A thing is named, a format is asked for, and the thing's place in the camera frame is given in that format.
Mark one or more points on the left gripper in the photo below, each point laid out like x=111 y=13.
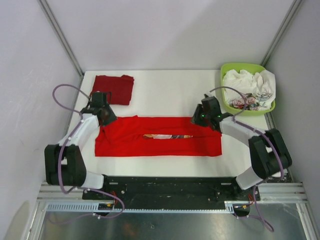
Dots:
x=112 y=116

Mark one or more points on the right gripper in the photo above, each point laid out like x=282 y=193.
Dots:
x=195 y=118

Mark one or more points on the bright red kungfu t-shirt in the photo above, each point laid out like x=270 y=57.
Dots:
x=137 y=136

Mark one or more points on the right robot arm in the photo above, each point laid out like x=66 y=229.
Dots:
x=269 y=154

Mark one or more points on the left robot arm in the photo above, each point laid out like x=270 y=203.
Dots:
x=64 y=163

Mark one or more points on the folded dark red shirt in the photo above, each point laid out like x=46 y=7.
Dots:
x=120 y=87

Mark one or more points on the white printed t-shirt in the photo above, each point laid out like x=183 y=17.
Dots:
x=253 y=92

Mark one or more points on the green plastic basket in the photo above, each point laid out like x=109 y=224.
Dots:
x=252 y=68

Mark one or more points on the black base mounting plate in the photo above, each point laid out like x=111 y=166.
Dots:
x=176 y=192

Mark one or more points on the white cable duct rail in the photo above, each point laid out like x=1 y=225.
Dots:
x=103 y=207

